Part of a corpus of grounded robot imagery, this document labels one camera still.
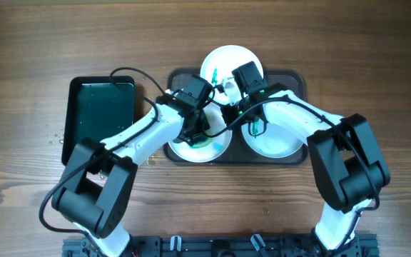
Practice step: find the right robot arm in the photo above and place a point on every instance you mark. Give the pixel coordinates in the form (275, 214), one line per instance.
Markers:
(348, 165)

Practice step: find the black water tray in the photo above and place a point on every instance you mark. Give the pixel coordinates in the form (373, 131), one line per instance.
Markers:
(96, 109)

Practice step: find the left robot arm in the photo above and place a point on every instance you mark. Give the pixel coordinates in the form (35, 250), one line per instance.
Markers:
(96, 185)

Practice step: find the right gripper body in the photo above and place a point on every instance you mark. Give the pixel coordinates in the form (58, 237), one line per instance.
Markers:
(250, 116)

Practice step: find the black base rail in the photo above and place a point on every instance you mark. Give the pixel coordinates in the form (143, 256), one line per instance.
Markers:
(256, 245)

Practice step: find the white plate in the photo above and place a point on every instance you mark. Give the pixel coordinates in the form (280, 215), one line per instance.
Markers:
(220, 63)
(272, 142)
(182, 152)

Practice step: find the green yellow sponge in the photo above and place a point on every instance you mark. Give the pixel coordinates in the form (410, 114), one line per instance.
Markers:
(200, 141)

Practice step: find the brown serving tray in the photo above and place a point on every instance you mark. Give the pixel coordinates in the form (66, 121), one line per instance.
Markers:
(239, 153)

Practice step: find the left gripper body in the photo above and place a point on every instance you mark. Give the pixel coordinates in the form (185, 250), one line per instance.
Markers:
(195, 132)

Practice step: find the white plate top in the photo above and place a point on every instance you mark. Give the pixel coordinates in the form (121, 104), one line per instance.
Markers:
(220, 63)

